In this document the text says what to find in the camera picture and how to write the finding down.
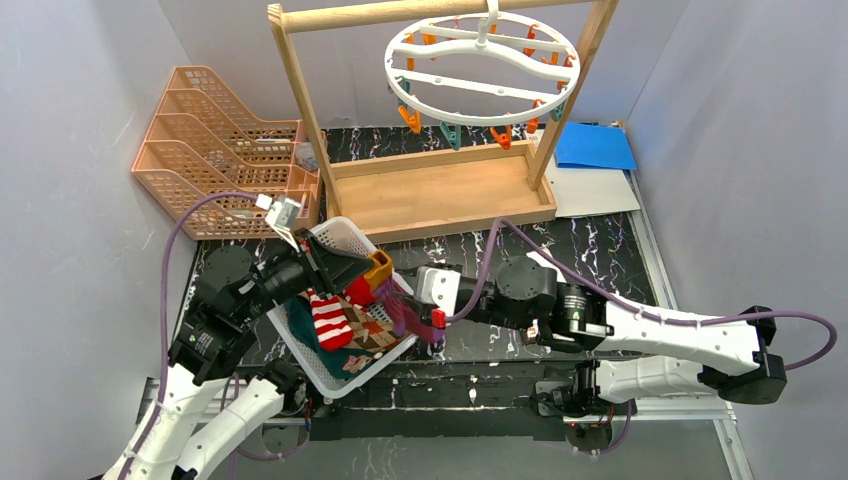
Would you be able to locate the purple sock with yellow cuff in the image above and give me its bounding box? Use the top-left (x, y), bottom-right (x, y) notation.
top-left (364, 250), bottom-right (445, 344)

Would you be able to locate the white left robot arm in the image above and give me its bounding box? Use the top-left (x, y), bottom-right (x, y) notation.
top-left (103, 229), bottom-right (374, 479)

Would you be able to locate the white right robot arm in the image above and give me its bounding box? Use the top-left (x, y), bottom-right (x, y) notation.
top-left (400, 254), bottom-right (787, 418)

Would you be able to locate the wooden hanger rack stand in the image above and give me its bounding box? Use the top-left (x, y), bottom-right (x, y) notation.
top-left (267, 1), bottom-right (617, 242)

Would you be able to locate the white round clip hanger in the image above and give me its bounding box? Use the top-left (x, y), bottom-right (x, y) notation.
top-left (382, 1), bottom-right (582, 126)

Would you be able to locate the white plastic laundry basket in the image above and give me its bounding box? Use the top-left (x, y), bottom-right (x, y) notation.
top-left (267, 216), bottom-right (433, 400)

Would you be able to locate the dark green sock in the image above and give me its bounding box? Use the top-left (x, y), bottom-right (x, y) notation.
top-left (284, 297), bottom-right (374, 380)

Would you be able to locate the red white striped sock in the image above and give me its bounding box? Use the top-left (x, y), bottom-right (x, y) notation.
top-left (307, 289), bottom-right (354, 352)

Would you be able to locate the argyle brown sock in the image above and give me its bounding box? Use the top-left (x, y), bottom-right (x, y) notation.
top-left (341, 300), bottom-right (408, 354)

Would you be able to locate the white card box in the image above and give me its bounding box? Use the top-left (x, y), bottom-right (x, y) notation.
top-left (526, 251), bottom-right (559, 268)

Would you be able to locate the teal front clothes peg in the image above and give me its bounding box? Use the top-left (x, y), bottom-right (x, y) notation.
top-left (439, 121), bottom-right (462, 151)

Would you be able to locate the orange front-left clothes peg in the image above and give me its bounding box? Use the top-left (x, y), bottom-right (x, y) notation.
top-left (398, 99), bottom-right (422, 134)

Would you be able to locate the orange front-centre clothes peg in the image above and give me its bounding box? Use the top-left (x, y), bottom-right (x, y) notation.
top-left (489, 125), bottom-right (512, 150)

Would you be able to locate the peach plastic file organizer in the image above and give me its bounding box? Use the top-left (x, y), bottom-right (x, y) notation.
top-left (131, 66), bottom-right (323, 240)

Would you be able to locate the white paper sheet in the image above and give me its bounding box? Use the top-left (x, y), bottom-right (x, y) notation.
top-left (545, 149), bottom-right (641, 218)

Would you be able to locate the orange front-right clothes peg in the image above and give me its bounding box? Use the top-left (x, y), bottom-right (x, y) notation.
top-left (525, 99), bottom-right (544, 134)

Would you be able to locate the blue folder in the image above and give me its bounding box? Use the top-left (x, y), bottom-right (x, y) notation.
top-left (555, 122), bottom-right (637, 171)

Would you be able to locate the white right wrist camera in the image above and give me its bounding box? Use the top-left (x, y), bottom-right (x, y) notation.
top-left (413, 266), bottom-right (462, 330)

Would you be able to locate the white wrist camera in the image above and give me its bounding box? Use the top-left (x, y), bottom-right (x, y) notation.
top-left (413, 266), bottom-right (462, 330)
top-left (255, 194), bottom-right (302, 251)

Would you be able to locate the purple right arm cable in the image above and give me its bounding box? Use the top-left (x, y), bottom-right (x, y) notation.
top-left (445, 217), bottom-right (838, 372)

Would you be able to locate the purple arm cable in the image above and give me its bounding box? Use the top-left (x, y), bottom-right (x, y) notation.
top-left (115, 192), bottom-right (260, 480)
top-left (445, 217), bottom-right (838, 372)

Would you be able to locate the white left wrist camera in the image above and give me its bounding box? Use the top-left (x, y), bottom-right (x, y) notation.
top-left (255, 194), bottom-right (302, 251)

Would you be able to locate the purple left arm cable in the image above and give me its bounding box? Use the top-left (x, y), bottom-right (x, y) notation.
top-left (115, 192), bottom-right (260, 480)

